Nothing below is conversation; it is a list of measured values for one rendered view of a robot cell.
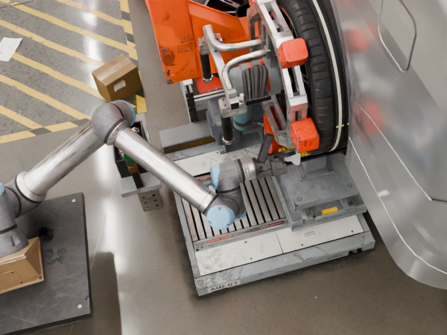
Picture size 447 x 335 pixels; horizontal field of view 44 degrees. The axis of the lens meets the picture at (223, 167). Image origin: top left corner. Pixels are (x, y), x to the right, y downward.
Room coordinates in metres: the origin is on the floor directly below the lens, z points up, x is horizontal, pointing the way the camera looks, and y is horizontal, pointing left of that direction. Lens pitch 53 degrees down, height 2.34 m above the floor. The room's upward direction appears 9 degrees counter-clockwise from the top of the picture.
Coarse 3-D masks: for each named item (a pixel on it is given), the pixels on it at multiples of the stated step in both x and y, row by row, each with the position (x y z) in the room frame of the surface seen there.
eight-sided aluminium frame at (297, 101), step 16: (256, 0) 1.63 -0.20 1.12; (272, 0) 1.62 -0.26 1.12; (256, 16) 1.70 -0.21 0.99; (272, 32) 1.45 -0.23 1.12; (288, 32) 1.44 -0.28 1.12; (256, 48) 1.78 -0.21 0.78; (288, 80) 1.32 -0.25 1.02; (272, 96) 1.63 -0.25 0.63; (288, 96) 1.28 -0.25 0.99; (304, 96) 1.28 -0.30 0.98; (288, 112) 1.28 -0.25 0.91; (304, 112) 1.26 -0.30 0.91; (272, 128) 1.48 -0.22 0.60; (288, 128) 1.28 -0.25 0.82; (288, 144) 1.27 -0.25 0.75
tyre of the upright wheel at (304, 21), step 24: (288, 0) 1.54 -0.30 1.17; (312, 0) 1.51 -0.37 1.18; (312, 24) 1.42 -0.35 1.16; (336, 24) 1.41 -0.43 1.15; (312, 48) 1.35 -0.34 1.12; (336, 48) 1.35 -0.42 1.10; (312, 72) 1.30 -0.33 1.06; (312, 96) 1.29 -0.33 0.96; (336, 96) 1.24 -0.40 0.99; (336, 120) 1.22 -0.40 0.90
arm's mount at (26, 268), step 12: (36, 240) 1.27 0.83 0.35; (24, 252) 1.14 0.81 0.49; (36, 252) 1.21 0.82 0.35; (0, 264) 1.09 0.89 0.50; (12, 264) 1.10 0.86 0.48; (24, 264) 1.11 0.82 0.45; (36, 264) 1.15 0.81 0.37; (0, 276) 1.09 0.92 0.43; (12, 276) 1.09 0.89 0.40; (24, 276) 1.10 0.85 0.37; (36, 276) 1.12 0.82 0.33; (0, 288) 1.08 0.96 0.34; (12, 288) 1.09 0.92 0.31
